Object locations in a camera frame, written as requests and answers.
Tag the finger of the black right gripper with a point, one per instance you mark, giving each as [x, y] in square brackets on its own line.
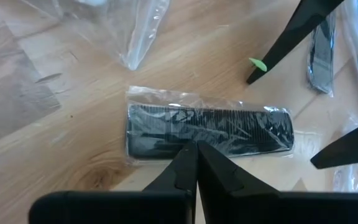
[353, 149]
[294, 28]

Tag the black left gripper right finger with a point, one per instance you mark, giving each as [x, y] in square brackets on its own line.
[225, 186]

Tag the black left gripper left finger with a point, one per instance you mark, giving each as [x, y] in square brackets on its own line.
[172, 186]

